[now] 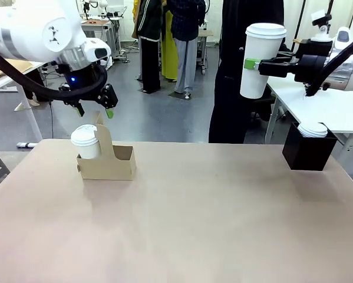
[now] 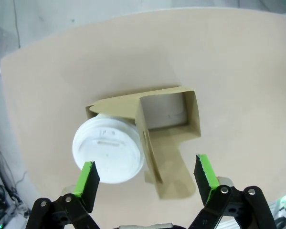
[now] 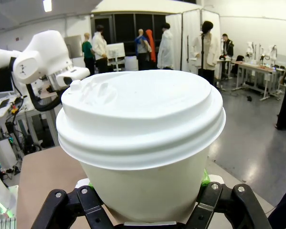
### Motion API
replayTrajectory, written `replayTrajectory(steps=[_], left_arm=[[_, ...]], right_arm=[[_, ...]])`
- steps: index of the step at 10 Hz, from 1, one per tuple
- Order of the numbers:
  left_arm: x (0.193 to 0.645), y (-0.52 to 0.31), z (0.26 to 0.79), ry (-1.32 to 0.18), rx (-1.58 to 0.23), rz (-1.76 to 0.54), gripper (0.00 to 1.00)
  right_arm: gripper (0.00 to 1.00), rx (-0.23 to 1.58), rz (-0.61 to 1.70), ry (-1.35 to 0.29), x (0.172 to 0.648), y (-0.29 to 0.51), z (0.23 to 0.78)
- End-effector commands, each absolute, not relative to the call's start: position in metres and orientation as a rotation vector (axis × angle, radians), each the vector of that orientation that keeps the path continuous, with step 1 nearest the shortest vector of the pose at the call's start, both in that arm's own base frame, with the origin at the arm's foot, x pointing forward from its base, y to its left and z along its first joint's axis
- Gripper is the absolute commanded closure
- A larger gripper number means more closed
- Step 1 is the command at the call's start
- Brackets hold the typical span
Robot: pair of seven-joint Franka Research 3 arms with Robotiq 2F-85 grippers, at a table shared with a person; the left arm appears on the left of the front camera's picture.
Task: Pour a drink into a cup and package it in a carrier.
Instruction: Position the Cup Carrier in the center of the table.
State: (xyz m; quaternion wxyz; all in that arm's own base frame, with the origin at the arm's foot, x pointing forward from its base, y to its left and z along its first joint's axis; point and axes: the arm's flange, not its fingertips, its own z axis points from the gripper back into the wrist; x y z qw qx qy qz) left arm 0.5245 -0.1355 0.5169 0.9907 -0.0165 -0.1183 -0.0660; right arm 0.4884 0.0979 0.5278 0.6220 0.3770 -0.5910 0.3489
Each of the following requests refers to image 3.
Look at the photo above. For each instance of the white desk with keyboard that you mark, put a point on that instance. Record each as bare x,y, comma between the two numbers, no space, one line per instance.
2,105

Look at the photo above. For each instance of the long brown lab table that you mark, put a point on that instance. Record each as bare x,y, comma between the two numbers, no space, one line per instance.
257,68

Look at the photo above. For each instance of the person in orange hood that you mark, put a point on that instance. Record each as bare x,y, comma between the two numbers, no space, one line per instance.
151,45

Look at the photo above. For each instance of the person in dark clothing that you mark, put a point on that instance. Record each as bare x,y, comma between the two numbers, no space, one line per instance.
284,210

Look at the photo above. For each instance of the white cylinder bin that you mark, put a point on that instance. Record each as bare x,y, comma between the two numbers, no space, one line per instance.
131,63

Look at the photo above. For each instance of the grey metal cabinet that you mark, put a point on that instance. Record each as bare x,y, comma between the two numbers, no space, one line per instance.
73,46

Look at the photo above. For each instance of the small white table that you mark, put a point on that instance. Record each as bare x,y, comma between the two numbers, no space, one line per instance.
222,64

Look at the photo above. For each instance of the person in black jacket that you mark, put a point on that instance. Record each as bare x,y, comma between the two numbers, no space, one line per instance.
228,47

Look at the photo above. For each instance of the white curtain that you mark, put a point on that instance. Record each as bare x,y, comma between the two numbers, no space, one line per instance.
187,26

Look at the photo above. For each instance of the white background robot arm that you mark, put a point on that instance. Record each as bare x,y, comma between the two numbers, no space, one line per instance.
272,53
249,50

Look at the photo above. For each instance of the person in green shirt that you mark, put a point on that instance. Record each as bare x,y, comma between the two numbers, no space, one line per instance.
87,51

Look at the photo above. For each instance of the white paper cup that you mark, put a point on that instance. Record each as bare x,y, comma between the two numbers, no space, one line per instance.
145,190

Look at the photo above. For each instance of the person in blue top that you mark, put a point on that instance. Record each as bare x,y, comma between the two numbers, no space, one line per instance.
141,50

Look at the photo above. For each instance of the computer monitor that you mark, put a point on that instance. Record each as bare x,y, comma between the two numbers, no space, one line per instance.
3,82

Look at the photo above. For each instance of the white board on stand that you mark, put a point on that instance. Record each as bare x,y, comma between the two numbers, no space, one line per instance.
115,51

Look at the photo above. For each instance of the dark-haired person in cream jacket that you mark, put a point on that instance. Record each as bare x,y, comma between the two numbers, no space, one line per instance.
210,52

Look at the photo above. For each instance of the ceiling light panel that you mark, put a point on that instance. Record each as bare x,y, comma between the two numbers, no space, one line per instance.
47,5

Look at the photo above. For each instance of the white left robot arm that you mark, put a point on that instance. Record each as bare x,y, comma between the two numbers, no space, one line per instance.
42,55

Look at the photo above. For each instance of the person in long white coat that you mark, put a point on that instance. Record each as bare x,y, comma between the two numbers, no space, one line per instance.
165,50

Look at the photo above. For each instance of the person in white jacket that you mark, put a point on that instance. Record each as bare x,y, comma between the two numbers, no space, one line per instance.
100,47

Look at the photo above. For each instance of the white plastic cup lid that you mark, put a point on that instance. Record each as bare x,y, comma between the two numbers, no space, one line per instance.
138,114

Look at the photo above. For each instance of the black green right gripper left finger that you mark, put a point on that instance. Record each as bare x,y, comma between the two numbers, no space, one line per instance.
90,207

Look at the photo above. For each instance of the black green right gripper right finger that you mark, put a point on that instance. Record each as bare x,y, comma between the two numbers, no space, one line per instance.
209,202

